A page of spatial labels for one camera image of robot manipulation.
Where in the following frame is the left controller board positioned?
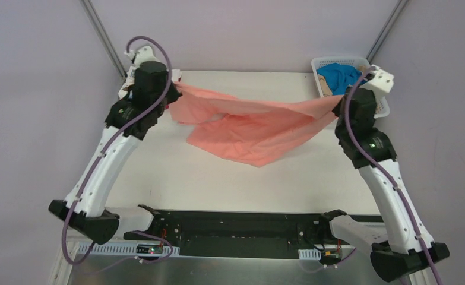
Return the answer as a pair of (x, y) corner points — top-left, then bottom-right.
(136, 243), (164, 256)

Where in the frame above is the right controller board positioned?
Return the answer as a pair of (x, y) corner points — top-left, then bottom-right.
(320, 251), (341, 264)

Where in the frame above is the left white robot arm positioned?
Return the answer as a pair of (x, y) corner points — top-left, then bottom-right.
(49, 61), (181, 245)

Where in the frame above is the folded white printed t shirt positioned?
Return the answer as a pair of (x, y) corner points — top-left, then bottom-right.
(118, 65), (182, 99)

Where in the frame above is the blue t shirt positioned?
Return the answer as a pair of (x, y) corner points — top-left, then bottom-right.
(316, 62), (369, 97)

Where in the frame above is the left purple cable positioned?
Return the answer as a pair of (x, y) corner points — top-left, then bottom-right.
(61, 36), (176, 267)

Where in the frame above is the white plastic basket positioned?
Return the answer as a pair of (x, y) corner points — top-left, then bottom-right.
(311, 55), (391, 119)

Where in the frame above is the right aluminium frame post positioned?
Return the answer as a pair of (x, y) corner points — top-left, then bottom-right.
(366, 0), (410, 63)

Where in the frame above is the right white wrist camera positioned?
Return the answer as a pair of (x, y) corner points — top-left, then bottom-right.
(360, 65), (394, 98)

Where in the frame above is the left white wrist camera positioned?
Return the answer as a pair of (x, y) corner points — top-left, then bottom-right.
(124, 45), (159, 67)

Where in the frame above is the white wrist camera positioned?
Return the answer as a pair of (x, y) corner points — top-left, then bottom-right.
(360, 65), (394, 98)
(124, 45), (159, 67)

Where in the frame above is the left aluminium frame post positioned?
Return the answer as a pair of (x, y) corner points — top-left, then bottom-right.
(79, 0), (126, 81)

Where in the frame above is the aluminium frame post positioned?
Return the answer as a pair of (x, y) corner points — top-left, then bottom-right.
(366, 0), (410, 63)
(79, 0), (126, 81)

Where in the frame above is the controller board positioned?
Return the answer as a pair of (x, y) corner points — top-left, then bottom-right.
(136, 243), (164, 256)
(320, 251), (341, 264)

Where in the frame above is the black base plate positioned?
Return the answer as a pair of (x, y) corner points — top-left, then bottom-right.
(123, 210), (347, 259)

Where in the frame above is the pink t shirt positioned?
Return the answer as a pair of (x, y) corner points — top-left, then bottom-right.
(169, 83), (342, 167)

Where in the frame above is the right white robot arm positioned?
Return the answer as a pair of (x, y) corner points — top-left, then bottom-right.
(318, 88), (450, 282)

